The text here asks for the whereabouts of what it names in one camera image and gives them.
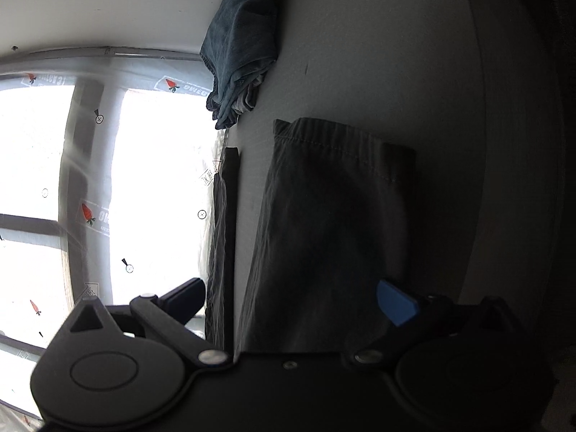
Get black trousers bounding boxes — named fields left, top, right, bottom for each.
left=205, top=118, right=477, bottom=357

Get grey folded garment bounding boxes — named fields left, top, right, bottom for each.
left=231, top=73, right=266, bottom=116

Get folded blue jeans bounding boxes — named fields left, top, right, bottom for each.
left=200, top=0, right=282, bottom=130

